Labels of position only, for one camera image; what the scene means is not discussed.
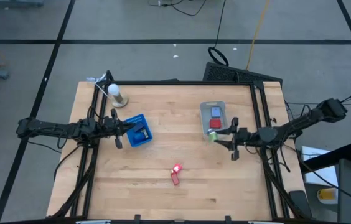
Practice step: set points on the blue plastic slotted basket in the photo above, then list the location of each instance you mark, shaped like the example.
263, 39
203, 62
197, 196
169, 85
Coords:
130, 140

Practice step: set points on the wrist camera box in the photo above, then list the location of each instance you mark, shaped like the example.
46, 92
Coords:
244, 137
107, 124

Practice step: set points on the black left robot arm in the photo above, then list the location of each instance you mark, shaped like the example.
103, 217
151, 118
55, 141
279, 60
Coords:
54, 129

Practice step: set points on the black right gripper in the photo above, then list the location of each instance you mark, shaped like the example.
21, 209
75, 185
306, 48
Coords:
234, 155

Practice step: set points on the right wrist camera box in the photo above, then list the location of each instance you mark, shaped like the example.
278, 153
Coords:
244, 137

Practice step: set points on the black bar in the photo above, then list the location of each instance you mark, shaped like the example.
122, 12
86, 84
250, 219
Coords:
325, 160

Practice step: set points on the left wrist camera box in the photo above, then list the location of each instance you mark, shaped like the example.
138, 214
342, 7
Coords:
107, 124

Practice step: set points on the black mesh panel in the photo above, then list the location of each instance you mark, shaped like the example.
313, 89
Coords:
225, 73

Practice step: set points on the pink charger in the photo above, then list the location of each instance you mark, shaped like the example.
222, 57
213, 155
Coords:
177, 168

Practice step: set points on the black phone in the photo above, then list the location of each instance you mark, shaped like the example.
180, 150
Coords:
300, 202

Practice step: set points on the red square charger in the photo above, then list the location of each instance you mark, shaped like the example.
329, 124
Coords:
215, 124

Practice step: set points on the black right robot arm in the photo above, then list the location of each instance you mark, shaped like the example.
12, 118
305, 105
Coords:
293, 129

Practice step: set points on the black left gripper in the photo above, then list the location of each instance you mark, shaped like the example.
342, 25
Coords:
118, 143

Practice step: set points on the yellow white roll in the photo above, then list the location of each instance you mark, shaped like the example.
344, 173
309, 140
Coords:
326, 195

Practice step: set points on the red multi-port USB charger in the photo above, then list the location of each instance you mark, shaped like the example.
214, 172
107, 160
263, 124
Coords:
175, 179

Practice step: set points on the light blue wall charger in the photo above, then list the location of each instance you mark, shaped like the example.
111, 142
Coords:
216, 112

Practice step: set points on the white paper sheet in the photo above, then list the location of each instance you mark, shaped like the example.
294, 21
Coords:
321, 177

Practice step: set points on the white bulb table lamp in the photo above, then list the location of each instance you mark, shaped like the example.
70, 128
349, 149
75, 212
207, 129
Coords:
114, 90

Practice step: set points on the white plastic storage bin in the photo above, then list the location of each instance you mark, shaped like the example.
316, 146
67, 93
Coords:
205, 109

